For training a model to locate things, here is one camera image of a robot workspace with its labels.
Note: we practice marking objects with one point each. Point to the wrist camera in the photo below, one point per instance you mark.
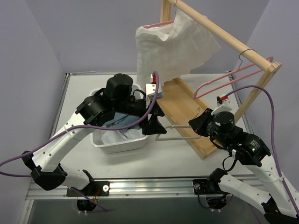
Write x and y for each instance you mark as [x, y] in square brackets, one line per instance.
[223, 105]
[150, 91]

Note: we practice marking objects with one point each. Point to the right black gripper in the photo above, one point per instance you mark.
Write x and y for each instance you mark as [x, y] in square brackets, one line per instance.
[197, 122]

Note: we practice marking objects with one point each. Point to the pink hanger back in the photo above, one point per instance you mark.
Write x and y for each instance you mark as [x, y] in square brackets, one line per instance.
[158, 24]

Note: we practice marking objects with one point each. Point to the white plastic basket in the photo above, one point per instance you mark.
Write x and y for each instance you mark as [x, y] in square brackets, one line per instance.
[116, 147]

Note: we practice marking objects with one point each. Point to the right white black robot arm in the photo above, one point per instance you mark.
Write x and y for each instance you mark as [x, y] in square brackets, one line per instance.
[279, 201]

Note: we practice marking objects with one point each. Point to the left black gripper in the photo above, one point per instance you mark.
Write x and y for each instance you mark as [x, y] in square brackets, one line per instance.
[150, 114]

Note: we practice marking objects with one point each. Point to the blue denim skirt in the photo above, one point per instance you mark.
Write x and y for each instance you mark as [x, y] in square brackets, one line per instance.
[121, 120]

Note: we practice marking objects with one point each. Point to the white skirt front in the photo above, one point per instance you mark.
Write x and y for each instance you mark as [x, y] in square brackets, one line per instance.
[111, 137]

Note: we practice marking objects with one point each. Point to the aluminium mounting rail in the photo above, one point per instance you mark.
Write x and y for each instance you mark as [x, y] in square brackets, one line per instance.
[125, 188]

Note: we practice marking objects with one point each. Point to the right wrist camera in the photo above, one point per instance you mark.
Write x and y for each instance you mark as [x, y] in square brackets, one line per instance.
[223, 105]

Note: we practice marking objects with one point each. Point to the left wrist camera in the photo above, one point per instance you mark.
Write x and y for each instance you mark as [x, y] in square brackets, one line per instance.
[150, 91]

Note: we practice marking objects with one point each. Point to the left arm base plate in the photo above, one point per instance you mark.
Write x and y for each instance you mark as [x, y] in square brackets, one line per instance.
[97, 188]

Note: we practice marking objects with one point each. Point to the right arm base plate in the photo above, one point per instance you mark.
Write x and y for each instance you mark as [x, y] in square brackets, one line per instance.
[202, 187]

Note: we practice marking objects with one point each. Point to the white pleated skirt back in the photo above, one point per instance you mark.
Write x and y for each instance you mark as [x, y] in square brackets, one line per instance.
[174, 49]

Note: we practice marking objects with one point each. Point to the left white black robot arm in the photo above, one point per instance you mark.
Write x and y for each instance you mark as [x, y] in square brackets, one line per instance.
[111, 108]

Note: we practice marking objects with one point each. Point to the cream white hanger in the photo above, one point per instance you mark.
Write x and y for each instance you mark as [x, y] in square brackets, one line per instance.
[175, 132]

